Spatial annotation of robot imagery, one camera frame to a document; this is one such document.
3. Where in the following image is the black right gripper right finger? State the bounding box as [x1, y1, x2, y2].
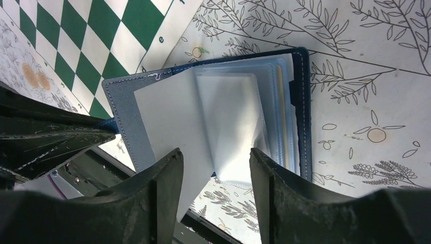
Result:
[250, 148, 430, 243]

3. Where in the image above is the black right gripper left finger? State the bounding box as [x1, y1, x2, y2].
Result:
[1, 148, 184, 243]

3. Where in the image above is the green white chessboard mat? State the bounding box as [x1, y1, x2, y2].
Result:
[1, 0, 201, 118]

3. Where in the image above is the blue leather card holder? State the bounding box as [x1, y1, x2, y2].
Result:
[102, 47, 312, 220]

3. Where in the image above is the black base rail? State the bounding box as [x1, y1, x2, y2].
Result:
[50, 148, 237, 243]

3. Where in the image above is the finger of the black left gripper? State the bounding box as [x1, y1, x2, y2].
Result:
[1, 84, 116, 183]

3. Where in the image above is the floral table mat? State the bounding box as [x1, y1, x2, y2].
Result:
[0, 0, 431, 244]

